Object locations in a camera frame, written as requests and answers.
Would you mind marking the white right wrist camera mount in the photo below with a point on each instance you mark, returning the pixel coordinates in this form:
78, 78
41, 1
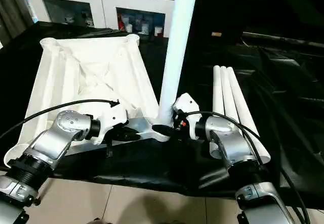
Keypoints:
187, 102

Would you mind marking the white textured jar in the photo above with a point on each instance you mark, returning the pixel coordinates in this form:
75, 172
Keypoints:
145, 29

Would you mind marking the small tan label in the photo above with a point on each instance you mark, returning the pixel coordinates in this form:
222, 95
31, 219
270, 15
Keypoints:
216, 34

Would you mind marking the small white figurine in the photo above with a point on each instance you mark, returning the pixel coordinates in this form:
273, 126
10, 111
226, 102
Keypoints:
69, 19

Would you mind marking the black mat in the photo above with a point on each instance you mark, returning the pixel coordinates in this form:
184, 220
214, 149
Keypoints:
152, 163

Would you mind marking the white plastic table top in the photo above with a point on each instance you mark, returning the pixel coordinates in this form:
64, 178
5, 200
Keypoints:
63, 82

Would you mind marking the blue patterned strip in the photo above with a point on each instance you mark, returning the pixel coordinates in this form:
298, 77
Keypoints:
31, 11

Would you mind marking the grey white ornament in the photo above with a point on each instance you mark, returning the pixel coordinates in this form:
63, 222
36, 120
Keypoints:
87, 19

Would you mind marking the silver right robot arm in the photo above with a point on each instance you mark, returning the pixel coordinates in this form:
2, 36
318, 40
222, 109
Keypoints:
238, 148

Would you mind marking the white cup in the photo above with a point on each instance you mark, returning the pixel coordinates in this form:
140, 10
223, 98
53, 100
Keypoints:
129, 28
158, 31

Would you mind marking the white plastic table leg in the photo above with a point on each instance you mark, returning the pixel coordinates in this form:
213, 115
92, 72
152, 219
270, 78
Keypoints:
243, 102
227, 94
217, 94
177, 56

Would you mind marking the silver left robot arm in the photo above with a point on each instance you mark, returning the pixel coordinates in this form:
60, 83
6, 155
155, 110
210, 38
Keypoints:
68, 122

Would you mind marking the grey curtain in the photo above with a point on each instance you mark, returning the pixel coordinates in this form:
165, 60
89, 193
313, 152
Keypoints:
12, 11

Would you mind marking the black backdrop cloth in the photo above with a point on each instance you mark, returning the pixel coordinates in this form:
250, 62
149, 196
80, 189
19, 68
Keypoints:
253, 6

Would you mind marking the dark metal rod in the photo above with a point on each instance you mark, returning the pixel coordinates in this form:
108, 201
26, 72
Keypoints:
278, 39

